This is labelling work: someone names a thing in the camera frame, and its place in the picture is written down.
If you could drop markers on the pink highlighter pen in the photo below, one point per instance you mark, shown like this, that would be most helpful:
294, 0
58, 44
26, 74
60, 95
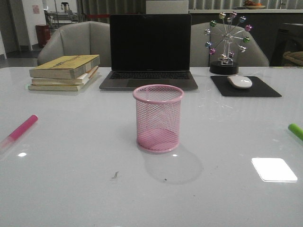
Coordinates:
19, 131

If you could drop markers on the green highlighter pen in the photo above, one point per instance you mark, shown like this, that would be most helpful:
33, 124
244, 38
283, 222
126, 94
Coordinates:
296, 130

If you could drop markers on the pink mesh pen holder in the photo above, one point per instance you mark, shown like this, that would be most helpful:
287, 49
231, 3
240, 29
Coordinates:
158, 117

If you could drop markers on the grey open laptop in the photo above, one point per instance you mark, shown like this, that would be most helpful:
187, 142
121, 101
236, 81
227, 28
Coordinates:
149, 49

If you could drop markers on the middle beige book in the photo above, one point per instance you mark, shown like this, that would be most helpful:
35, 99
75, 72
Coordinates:
81, 80

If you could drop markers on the beige book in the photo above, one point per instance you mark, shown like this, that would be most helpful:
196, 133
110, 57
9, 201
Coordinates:
81, 80
55, 87

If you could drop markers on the right grey armchair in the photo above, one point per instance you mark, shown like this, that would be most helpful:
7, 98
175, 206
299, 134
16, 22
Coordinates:
199, 56

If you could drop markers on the grey armchair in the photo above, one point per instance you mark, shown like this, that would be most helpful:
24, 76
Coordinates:
199, 56
82, 38

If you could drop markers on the top yellow book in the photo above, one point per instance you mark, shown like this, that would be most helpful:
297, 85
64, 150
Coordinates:
66, 67

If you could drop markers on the white computer mouse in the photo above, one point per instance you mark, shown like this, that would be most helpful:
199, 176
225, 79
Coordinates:
238, 81

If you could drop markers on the left grey armchair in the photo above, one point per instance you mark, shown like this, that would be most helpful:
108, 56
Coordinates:
82, 38

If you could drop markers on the bottom beige book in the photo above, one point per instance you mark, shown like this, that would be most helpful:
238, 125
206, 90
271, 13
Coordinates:
55, 87

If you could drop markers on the white box behind laptop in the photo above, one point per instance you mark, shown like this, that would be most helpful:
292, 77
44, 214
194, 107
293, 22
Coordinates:
167, 6

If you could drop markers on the ferris wheel desk toy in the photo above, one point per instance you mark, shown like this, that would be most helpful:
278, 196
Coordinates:
226, 36

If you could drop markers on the red bin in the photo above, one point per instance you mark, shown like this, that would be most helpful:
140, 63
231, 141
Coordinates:
43, 34

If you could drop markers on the fruit bowl on counter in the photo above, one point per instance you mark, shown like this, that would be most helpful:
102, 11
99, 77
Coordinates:
253, 5

